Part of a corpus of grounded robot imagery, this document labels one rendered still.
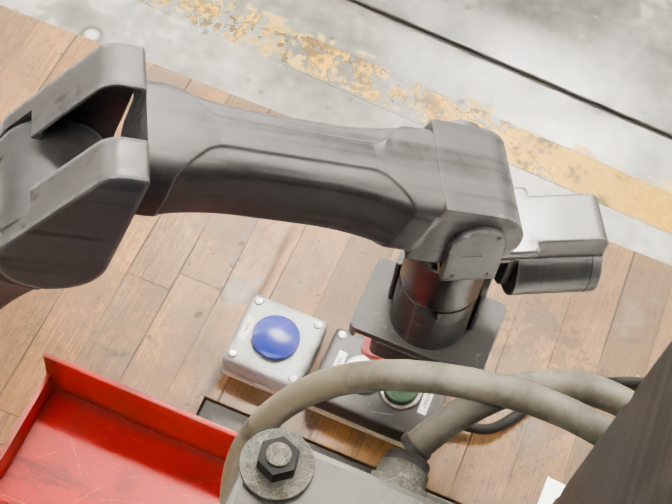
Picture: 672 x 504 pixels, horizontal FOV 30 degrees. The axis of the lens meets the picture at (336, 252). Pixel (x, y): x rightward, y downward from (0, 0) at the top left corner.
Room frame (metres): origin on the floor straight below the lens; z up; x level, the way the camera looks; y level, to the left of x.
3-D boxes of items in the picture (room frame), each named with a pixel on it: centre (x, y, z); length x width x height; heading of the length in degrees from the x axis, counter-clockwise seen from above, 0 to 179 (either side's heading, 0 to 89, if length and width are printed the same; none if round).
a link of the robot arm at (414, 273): (0.46, -0.08, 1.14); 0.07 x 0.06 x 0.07; 106
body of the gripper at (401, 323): (0.45, -0.08, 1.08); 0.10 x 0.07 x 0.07; 78
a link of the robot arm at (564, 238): (0.47, -0.11, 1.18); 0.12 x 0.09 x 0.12; 106
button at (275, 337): (0.48, 0.03, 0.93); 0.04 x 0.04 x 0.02
